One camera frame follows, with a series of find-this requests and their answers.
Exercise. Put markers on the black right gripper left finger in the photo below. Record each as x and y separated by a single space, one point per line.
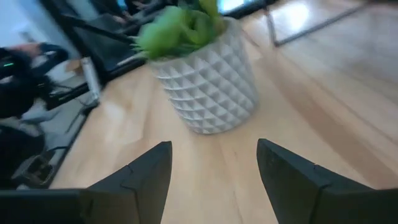
140 193

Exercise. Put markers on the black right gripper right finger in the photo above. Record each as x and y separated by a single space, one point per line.
295 193

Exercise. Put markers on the silver aluminium bar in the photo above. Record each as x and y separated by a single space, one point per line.
90 79

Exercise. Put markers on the green potted plant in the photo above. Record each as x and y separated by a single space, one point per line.
211 87

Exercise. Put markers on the green artificial plant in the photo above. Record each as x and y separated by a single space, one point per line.
174 31

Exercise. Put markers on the person's hand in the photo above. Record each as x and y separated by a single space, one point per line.
25 49

